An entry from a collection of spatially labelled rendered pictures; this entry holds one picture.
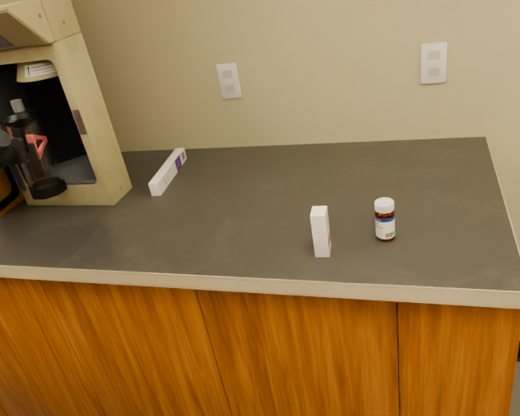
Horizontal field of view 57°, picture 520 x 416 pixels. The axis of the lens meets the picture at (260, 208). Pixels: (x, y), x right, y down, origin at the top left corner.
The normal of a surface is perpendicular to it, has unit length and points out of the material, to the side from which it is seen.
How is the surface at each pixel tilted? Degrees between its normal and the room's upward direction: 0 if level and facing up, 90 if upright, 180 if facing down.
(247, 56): 90
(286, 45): 90
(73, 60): 90
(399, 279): 0
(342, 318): 90
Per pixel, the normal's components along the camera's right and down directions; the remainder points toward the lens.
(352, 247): -0.14, -0.86
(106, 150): 0.95, 0.00
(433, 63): -0.27, 0.51
